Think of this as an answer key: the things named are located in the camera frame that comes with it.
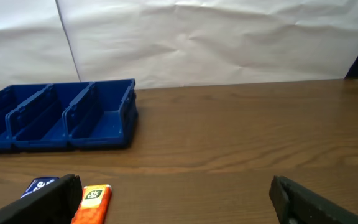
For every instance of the orange candy box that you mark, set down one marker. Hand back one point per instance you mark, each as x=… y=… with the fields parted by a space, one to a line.
x=93 y=205

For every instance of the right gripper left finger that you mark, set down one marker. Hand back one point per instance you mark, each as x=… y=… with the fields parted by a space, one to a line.
x=42 y=205

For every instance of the blue candy pack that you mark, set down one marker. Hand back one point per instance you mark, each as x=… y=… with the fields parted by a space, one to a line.
x=37 y=184

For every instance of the blue tray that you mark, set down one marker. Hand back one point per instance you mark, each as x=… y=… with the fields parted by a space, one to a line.
x=110 y=124

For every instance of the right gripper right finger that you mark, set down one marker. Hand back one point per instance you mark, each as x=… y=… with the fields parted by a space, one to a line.
x=306 y=208

